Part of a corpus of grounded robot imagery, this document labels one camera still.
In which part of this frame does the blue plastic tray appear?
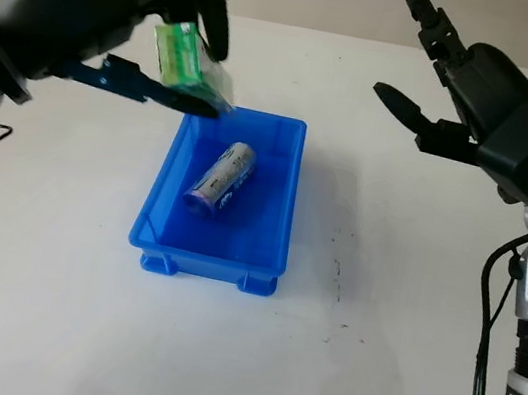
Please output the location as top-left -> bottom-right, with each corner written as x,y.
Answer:
122,91 -> 313,299

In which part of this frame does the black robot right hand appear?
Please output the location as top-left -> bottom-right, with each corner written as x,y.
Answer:
363,0 -> 528,175

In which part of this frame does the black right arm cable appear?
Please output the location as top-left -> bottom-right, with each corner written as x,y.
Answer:
461,214 -> 528,395

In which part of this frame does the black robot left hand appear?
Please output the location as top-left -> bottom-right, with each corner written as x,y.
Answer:
0,0 -> 255,125

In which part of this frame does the green toothpaste box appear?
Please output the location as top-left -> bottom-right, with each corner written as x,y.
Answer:
142,15 -> 248,115

